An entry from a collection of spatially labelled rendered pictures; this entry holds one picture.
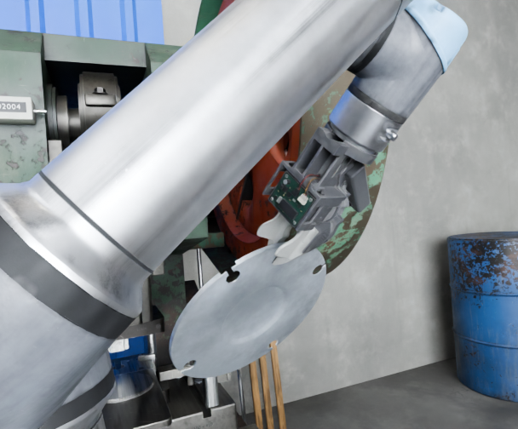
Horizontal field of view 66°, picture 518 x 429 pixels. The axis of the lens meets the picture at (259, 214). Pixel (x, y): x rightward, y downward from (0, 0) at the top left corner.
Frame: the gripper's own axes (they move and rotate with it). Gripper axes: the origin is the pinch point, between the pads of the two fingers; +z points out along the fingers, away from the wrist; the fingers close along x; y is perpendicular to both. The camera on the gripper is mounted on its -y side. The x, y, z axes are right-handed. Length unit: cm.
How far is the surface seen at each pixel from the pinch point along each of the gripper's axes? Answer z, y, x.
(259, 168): 7.8, -31.0, -33.2
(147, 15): 15, -76, -176
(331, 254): 7.3, -26.3, -2.6
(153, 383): 41.4, 1.2, -5.2
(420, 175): 23, -236, -59
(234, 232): 29, -35, -32
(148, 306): 35.1, -2.0, -18.6
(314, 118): -15.9, -9.9, -13.6
